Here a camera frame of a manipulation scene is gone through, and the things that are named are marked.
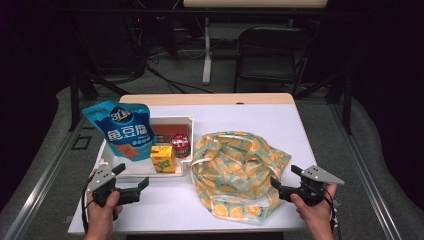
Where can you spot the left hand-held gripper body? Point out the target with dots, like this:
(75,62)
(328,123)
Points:
(101,178)

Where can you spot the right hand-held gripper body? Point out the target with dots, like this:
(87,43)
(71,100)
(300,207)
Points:
(320,176)

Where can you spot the white plastic bin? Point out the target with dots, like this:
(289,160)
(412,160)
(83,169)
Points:
(138,168)

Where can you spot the yellow juice carton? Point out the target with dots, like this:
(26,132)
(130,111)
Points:
(163,160)

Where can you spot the blue snack pouch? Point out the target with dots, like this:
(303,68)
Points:
(123,130)

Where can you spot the orange print fabric bag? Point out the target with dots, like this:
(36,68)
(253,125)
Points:
(240,170)

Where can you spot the red can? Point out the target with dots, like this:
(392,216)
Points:
(180,145)

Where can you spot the brown drink carton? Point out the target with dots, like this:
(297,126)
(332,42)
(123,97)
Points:
(166,130)

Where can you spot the person's left hand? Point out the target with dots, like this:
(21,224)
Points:
(100,223)

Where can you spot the person's right hand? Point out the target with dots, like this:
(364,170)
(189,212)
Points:
(316,221)

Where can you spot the black metal stand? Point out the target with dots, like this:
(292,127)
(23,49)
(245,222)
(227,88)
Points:
(348,100)
(74,100)

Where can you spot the black folding chair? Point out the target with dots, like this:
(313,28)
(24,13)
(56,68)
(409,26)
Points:
(270,66)

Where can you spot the dark equipment cabinet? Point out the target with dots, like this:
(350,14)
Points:
(110,43)

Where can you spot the white standing desk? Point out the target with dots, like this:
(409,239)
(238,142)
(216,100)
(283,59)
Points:
(207,60)

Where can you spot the aluminium rail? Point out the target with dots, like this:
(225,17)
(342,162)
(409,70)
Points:
(370,180)
(43,186)

